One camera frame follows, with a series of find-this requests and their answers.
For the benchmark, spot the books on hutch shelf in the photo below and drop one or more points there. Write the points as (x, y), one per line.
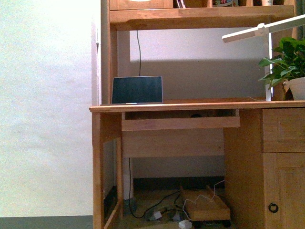
(180, 4)

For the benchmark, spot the black ring cabinet handle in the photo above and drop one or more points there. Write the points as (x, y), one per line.
(273, 207)

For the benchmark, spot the white power adapter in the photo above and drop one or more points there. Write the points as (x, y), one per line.
(185, 224)

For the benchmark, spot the wooden desk with hutch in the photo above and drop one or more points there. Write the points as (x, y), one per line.
(264, 157)

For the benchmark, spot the canister on hutch shelf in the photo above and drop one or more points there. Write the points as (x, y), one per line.
(225, 3)

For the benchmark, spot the green potted plant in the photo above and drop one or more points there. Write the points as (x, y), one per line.
(289, 64)

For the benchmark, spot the grey open laptop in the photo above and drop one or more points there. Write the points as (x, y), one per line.
(137, 90)

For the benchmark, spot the wooden rolling floor stand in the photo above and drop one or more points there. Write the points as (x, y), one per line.
(205, 205)

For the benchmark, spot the wooden keyboard tray drawer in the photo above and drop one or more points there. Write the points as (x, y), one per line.
(184, 119)

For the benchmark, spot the white plant pot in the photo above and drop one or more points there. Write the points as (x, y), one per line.
(297, 87)

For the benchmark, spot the white desk lamp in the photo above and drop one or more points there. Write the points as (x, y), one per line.
(280, 91)

